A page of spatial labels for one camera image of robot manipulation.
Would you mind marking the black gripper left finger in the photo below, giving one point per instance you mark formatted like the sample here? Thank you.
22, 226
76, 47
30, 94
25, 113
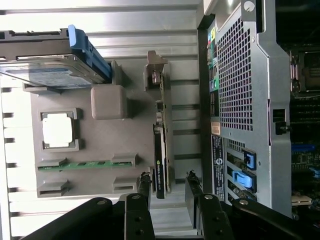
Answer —
140, 220

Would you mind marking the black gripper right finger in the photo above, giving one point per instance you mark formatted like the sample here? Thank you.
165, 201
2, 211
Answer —
212, 220

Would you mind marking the blue card retention clip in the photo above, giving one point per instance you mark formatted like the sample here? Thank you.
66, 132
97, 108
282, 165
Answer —
250, 158
243, 181

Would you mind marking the green RAM stick bare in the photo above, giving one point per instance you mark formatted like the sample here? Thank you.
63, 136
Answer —
85, 165

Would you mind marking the grey parts rack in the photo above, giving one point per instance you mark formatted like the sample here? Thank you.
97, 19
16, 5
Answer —
105, 150

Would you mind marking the white power connector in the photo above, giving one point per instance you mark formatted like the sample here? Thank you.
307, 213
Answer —
301, 200

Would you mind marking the green motherboard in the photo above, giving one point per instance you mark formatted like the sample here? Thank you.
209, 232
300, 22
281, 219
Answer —
305, 160

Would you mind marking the blue expansion slot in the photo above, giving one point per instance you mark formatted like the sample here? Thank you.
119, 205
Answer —
302, 147

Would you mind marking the silver CPU chip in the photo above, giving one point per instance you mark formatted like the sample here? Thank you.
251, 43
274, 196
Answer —
58, 130

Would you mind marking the black and grey PC case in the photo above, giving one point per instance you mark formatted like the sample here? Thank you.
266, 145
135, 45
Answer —
262, 75

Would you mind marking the hard disk in blue carrier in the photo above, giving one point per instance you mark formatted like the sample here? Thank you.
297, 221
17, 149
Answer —
50, 75

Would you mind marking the metal CPU socket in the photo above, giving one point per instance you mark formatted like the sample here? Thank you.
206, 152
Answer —
310, 72

